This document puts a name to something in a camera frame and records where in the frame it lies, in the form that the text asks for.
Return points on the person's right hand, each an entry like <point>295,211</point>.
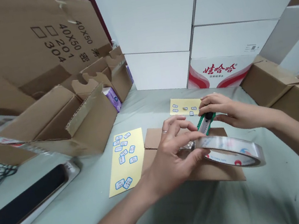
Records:
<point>238,114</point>

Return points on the person's left hand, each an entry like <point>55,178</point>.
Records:
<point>169,160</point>

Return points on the green utility knife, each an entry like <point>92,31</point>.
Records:
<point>204,125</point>

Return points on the clear adhesive tape roll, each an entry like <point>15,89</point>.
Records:
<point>257,154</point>

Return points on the crumpled silver foil piece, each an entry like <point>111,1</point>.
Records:
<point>188,147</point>

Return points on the long yellow sticker sheet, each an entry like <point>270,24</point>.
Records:
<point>137,174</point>

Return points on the red and white printed carton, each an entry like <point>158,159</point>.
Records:
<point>217,72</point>

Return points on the small flat brown cardboard box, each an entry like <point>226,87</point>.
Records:
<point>220,174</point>

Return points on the short yellow sticker sheet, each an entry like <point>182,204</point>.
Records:
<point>178,104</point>

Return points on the flat white carton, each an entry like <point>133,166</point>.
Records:
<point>229,38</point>

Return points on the purple tissue pack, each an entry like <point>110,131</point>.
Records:
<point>112,98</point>
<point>129,73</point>

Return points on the silver flat device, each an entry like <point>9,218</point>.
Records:
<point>74,169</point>

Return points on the row of small cardboard boxes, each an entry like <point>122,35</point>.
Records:
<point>114,74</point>

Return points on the open brown cardboard box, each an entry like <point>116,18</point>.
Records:
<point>57,144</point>

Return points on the tall white carton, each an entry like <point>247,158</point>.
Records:
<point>147,12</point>

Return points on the black smartphone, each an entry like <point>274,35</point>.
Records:
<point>24,201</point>

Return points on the large printed brown carton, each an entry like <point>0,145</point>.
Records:
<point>12,48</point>

